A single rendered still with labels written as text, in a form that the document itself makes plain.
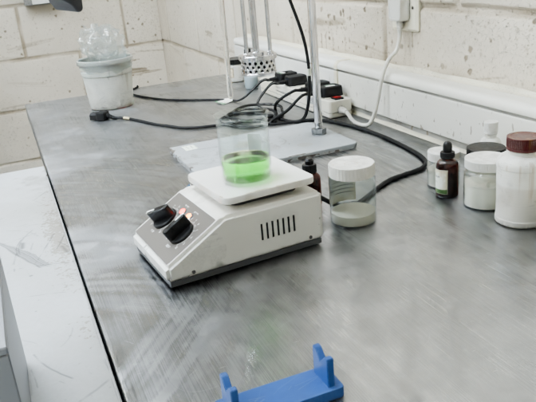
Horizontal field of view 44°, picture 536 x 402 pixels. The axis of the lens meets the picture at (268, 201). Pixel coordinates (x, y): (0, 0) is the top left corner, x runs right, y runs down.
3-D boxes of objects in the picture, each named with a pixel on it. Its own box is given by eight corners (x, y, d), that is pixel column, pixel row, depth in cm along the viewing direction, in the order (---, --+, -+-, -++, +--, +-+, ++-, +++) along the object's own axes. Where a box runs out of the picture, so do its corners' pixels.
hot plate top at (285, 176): (224, 206, 73) (223, 199, 72) (185, 180, 83) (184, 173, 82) (317, 183, 77) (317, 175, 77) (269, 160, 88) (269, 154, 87)
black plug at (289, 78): (282, 88, 154) (281, 79, 153) (275, 85, 158) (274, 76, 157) (309, 84, 157) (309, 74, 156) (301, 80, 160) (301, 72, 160)
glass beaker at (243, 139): (214, 179, 80) (206, 111, 77) (264, 170, 82) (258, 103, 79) (231, 197, 74) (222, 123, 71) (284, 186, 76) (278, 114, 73)
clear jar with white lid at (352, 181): (386, 219, 86) (385, 161, 83) (352, 233, 82) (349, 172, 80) (354, 208, 90) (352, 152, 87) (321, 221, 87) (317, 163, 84)
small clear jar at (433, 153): (419, 184, 97) (419, 150, 95) (443, 177, 99) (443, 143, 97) (443, 192, 93) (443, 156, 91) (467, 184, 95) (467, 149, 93)
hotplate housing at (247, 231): (170, 293, 72) (159, 225, 69) (135, 252, 83) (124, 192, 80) (340, 240, 81) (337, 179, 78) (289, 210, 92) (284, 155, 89)
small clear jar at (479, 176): (518, 206, 86) (521, 158, 84) (482, 215, 84) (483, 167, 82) (489, 193, 91) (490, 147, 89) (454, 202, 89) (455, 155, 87)
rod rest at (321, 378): (228, 437, 49) (222, 397, 48) (214, 411, 52) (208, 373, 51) (345, 396, 53) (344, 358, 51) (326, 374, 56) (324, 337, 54)
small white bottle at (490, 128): (504, 175, 98) (506, 121, 95) (486, 178, 97) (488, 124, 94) (491, 169, 101) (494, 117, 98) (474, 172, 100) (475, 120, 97)
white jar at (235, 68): (246, 77, 195) (243, 55, 193) (250, 80, 190) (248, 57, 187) (226, 80, 194) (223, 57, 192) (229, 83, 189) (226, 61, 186)
